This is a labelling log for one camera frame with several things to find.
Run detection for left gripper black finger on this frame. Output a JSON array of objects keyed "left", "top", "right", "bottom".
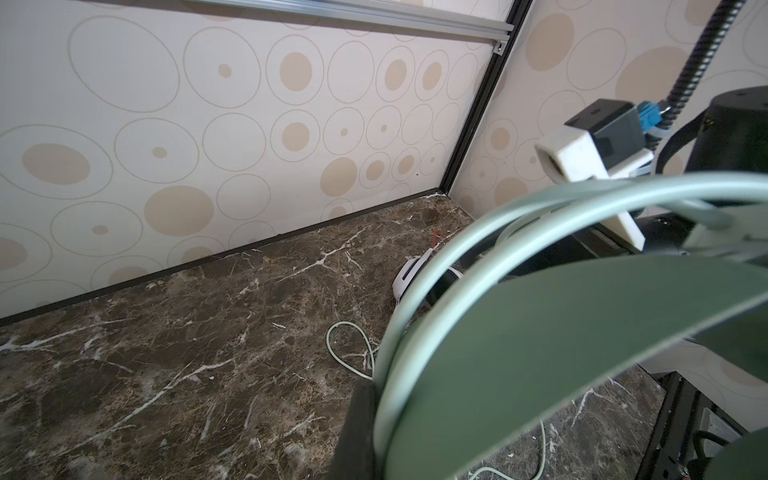
[{"left": 326, "top": 379, "right": 378, "bottom": 480}]

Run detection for mint green headphones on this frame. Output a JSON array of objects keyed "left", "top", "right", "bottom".
[{"left": 373, "top": 172, "right": 767, "bottom": 479}]

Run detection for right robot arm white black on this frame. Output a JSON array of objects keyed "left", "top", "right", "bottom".
[{"left": 654, "top": 1, "right": 767, "bottom": 175}]

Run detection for white black headphones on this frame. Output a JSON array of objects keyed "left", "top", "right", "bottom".
[{"left": 392, "top": 251, "right": 464, "bottom": 304}]

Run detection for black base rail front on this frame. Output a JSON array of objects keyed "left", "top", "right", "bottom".
[{"left": 636, "top": 373, "right": 746, "bottom": 479}]

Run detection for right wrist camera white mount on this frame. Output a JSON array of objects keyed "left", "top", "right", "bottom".
[{"left": 533, "top": 98, "right": 667, "bottom": 252}]

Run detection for aluminium rail back wall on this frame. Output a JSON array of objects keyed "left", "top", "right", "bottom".
[{"left": 205, "top": 0, "right": 514, "bottom": 53}]

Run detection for black frame post right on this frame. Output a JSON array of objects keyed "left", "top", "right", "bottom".
[{"left": 439, "top": 0, "right": 535, "bottom": 195}]

